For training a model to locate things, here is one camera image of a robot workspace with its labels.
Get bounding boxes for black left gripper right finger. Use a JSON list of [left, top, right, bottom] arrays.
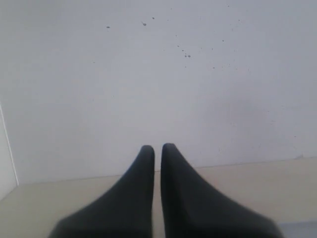
[[160, 143, 283, 238]]

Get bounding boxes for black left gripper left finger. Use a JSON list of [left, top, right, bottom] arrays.
[[50, 145, 155, 238]]

